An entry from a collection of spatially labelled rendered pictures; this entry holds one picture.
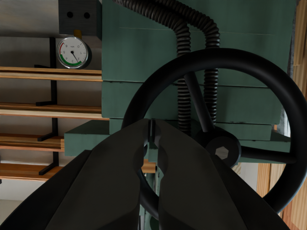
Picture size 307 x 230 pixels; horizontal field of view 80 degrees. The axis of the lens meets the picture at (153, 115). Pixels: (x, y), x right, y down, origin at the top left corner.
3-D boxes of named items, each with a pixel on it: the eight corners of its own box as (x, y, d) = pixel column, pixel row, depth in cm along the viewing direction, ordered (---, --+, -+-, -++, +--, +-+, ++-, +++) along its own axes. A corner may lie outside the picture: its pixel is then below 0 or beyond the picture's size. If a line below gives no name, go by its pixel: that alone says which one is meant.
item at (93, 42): (96, -6, 38) (96, 35, 39) (109, 18, 50) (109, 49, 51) (55, -8, 37) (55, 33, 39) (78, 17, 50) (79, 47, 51)
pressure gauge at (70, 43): (87, 26, 36) (87, 69, 37) (93, 32, 40) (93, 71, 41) (55, 24, 36) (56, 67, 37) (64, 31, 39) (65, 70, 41)
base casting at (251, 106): (287, 88, 44) (282, 125, 45) (210, 89, 101) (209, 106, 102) (99, 80, 44) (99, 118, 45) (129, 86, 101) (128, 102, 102)
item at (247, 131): (272, 124, 45) (270, 140, 46) (234, 114, 66) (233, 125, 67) (109, 118, 45) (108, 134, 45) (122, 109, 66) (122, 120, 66)
